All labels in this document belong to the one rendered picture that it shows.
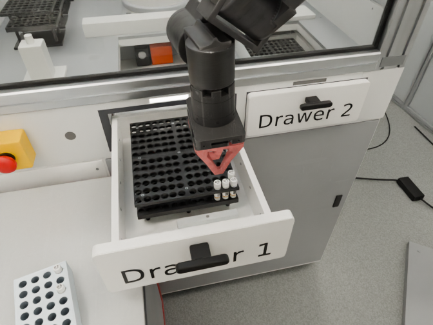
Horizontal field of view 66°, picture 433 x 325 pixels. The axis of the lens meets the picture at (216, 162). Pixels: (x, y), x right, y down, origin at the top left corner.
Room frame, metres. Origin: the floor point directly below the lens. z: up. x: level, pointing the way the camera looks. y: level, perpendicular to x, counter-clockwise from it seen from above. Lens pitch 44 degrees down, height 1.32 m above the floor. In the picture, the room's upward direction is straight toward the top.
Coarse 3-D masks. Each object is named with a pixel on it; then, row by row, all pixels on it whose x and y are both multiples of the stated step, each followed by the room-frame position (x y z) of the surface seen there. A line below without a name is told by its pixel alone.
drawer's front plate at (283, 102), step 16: (352, 80) 0.68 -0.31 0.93; (256, 96) 0.62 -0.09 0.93; (272, 96) 0.62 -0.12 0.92; (288, 96) 0.63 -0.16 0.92; (304, 96) 0.64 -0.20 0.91; (320, 96) 0.65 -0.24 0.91; (336, 96) 0.66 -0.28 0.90; (352, 96) 0.67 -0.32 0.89; (256, 112) 0.62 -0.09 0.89; (272, 112) 0.62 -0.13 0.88; (288, 112) 0.63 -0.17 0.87; (304, 112) 0.64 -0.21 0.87; (320, 112) 0.65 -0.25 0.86; (336, 112) 0.66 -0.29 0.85; (352, 112) 0.67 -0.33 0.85; (256, 128) 0.62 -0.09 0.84; (272, 128) 0.63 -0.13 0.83; (288, 128) 0.63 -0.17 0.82
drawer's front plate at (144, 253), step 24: (264, 216) 0.30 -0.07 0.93; (288, 216) 0.30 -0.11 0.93; (120, 240) 0.26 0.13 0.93; (144, 240) 0.26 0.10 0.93; (168, 240) 0.26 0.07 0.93; (192, 240) 0.26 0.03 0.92; (216, 240) 0.27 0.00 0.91; (240, 240) 0.28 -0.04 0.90; (264, 240) 0.28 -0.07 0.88; (288, 240) 0.29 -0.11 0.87; (96, 264) 0.23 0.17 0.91; (120, 264) 0.24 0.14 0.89; (144, 264) 0.25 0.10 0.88; (168, 264) 0.25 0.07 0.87; (240, 264) 0.28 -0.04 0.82; (120, 288) 0.24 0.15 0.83
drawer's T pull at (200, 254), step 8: (192, 248) 0.25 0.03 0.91; (200, 248) 0.25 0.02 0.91; (208, 248) 0.25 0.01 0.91; (192, 256) 0.24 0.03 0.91; (200, 256) 0.24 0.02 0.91; (208, 256) 0.24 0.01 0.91; (216, 256) 0.24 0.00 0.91; (224, 256) 0.24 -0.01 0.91; (176, 264) 0.23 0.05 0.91; (184, 264) 0.23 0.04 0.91; (192, 264) 0.23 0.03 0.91; (200, 264) 0.23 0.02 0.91; (208, 264) 0.23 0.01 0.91; (216, 264) 0.23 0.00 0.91; (224, 264) 0.23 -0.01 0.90; (184, 272) 0.22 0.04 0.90
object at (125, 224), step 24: (120, 120) 0.58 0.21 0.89; (144, 120) 0.59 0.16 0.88; (120, 144) 0.53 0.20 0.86; (120, 168) 0.46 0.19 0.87; (240, 168) 0.46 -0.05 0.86; (120, 192) 0.39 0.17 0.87; (240, 192) 0.42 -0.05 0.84; (120, 216) 0.34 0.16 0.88; (168, 216) 0.37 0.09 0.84; (240, 216) 0.37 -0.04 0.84
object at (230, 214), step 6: (228, 210) 0.37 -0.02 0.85; (234, 210) 0.37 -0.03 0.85; (192, 216) 0.36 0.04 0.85; (198, 216) 0.36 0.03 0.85; (204, 216) 0.36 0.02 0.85; (210, 216) 0.36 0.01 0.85; (216, 216) 0.36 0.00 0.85; (222, 216) 0.36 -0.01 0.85; (228, 216) 0.36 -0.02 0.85; (234, 216) 0.36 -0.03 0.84; (180, 222) 0.34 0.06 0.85; (186, 222) 0.34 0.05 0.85; (192, 222) 0.34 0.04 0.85; (198, 222) 0.35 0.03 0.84; (204, 222) 0.35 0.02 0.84; (210, 222) 0.35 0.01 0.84
